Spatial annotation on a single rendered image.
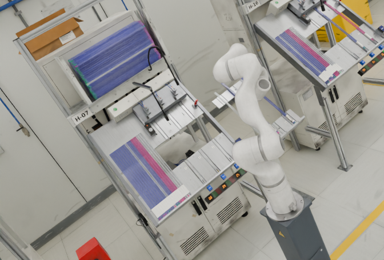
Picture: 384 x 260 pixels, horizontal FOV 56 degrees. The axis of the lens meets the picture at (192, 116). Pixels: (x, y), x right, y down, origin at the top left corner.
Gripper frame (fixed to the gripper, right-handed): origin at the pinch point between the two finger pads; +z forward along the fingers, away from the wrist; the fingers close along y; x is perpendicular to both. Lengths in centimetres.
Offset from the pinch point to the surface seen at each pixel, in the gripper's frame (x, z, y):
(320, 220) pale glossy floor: 86, 38, 0
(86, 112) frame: -60, 4, 82
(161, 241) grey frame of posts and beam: 27, 17, 93
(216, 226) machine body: 44, 67, 51
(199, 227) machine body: 36, 61, 62
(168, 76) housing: -50, 5, 25
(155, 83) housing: -51, 5, 35
